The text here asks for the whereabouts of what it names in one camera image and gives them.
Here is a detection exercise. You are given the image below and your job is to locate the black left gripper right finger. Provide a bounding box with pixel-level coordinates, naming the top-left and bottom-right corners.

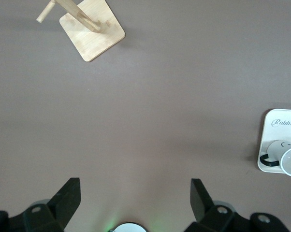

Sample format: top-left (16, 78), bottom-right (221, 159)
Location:
top-left (184, 178), bottom-right (291, 232)

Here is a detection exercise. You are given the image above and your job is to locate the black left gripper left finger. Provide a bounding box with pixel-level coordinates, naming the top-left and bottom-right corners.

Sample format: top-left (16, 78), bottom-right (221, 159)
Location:
top-left (0, 177), bottom-right (81, 232)

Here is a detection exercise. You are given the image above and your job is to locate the white smiley mug black handle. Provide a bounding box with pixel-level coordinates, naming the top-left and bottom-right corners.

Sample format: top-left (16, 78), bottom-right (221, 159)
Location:
top-left (259, 139), bottom-right (291, 177)

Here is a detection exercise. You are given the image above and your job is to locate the wooden cup hanging stand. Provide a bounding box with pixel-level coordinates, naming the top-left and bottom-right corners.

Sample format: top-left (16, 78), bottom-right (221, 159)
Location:
top-left (36, 0), bottom-right (126, 63)

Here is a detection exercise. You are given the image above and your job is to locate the cream tray with rabbit print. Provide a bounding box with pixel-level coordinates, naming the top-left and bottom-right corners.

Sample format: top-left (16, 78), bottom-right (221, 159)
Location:
top-left (257, 108), bottom-right (291, 175)

